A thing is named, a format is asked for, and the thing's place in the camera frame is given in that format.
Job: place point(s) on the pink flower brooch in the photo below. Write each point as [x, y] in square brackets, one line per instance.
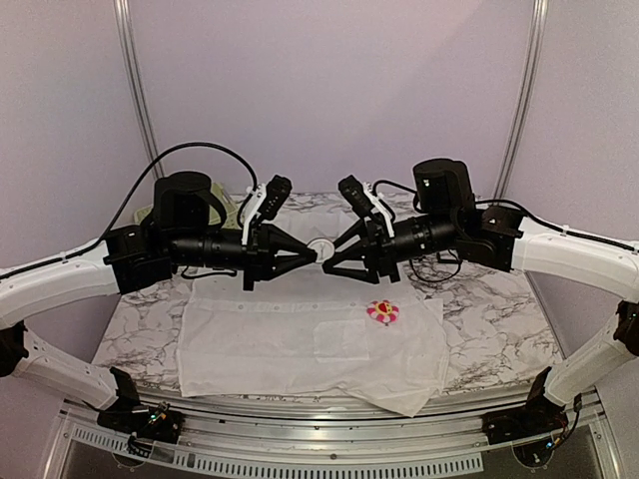
[383, 311]

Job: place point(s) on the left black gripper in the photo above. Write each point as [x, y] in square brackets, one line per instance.
[264, 245]

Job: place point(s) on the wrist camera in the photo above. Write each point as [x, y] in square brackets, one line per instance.
[262, 204]
[366, 203]

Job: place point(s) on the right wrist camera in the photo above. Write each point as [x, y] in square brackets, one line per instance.
[366, 203]

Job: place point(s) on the left aluminium frame post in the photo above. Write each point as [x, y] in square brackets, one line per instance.
[125, 30]

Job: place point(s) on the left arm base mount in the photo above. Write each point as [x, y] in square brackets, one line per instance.
[153, 422]

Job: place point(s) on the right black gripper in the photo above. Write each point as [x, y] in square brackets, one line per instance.
[377, 250]

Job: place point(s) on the white slotted cable duct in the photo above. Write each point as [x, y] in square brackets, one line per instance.
[93, 453]

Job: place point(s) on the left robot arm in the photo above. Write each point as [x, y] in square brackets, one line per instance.
[185, 228]

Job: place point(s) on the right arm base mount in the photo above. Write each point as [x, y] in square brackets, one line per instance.
[534, 417]

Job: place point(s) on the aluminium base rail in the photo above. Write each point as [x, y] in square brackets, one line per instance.
[315, 427]

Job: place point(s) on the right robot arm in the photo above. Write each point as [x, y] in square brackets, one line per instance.
[502, 235]

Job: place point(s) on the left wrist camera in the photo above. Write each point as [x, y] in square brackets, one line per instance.
[262, 204]

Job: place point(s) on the white button shirt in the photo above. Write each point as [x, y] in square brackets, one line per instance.
[308, 332]

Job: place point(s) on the right aluminium frame post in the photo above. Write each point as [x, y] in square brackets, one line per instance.
[524, 97]

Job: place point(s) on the aluminium frame post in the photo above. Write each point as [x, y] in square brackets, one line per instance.
[524, 97]
[125, 30]

